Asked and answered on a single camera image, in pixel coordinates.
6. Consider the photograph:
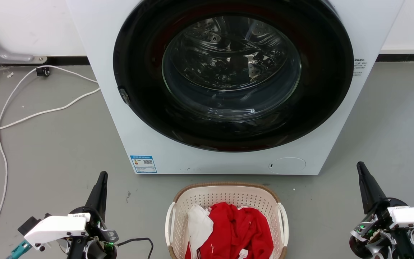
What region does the white front-load washing machine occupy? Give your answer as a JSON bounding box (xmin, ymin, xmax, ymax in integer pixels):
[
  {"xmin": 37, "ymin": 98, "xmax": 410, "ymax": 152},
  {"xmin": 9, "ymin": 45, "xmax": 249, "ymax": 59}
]
[{"xmin": 66, "ymin": 0, "xmax": 405, "ymax": 176}]

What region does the beige perforated laundry basket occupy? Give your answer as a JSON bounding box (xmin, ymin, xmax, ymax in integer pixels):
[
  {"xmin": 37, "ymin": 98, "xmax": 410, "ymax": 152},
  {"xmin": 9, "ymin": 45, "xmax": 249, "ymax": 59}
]
[{"xmin": 165, "ymin": 182, "xmax": 289, "ymax": 259}]

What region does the small printed text label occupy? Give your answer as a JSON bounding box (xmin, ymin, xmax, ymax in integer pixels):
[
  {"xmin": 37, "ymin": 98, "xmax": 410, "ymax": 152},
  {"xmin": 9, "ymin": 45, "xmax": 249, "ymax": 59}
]
[{"xmin": 353, "ymin": 59, "xmax": 368, "ymax": 77}]

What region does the black round washer door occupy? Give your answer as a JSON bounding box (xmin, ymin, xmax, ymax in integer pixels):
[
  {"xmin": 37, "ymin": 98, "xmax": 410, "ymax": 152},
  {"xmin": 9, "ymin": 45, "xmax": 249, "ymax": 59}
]
[{"xmin": 113, "ymin": 0, "xmax": 354, "ymax": 153}]

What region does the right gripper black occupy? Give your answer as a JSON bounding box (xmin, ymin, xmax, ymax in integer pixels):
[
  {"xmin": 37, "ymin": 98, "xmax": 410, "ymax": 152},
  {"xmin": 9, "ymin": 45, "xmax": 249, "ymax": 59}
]
[{"xmin": 349, "ymin": 162, "xmax": 410, "ymax": 259}]

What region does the blue energy label sticker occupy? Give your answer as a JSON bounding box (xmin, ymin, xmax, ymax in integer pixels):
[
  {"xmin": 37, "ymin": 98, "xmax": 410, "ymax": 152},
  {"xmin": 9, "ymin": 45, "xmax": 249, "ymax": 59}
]
[{"xmin": 130, "ymin": 155, "xmax": 157, "ymax": 174}]

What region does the thick white power cable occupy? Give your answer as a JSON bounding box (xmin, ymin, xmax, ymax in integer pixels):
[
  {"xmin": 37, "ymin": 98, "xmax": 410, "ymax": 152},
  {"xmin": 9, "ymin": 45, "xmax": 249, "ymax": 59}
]
[{"xmin": 0, "ymin": 87, "xmax": 101, "ymax": 138}]

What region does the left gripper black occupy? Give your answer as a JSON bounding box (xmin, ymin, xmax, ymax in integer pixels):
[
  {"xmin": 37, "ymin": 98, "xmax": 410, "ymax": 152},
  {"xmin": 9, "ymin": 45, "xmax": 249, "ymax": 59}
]
[{"xmin": 68, "ymin": 172, "xmax": 119, "ymax": 259}]

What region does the round white filter cover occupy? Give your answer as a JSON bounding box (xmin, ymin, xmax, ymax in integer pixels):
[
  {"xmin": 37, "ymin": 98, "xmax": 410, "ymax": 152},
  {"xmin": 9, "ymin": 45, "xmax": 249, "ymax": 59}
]
[{"xmin": 268, "ymin": 157, "xmax": 307, "ymax": 175}]

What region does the white garment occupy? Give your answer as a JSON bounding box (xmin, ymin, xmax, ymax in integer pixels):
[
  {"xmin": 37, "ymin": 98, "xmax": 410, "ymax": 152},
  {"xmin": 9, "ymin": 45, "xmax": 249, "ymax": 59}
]
[{"xmin": 187, "ymin": 204, "xmax": 215, "ymax": 259}]

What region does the red garment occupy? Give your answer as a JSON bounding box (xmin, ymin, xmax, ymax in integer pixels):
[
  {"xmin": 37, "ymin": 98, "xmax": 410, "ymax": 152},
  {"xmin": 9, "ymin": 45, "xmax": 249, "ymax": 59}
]
[{"xmin": 185, "ymin": 202, "xmax": 274, "ymax": 259}]

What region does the thin white cable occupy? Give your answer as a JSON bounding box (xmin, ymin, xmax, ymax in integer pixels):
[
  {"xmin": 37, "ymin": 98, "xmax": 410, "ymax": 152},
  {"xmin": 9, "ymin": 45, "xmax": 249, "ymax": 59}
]
[{"xmin": 0, "ymin": 65, "xmax": 98, "ymax": 259}]

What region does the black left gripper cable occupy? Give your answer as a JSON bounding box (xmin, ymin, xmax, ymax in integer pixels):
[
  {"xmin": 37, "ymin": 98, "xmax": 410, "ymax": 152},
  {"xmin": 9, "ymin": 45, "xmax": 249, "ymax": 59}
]
[{"xmin": 115, "ymin": 237, "xmax": 155, "ymax": 259}]

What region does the grey wall pipe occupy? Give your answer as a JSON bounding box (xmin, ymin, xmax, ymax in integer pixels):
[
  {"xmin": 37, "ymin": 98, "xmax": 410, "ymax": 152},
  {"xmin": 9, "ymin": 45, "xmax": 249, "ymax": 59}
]
[{"xmin": 0, "ymin": 16, "xmax": 48, "ymax": 64}]

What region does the teal cable connector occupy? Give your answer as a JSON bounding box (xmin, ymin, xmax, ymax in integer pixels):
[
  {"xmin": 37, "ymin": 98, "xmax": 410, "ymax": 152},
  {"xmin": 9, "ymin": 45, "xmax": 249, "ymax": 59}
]
[{"xmin": 7, "ymin": 240, "xmax": 32, "ymax": 259}]

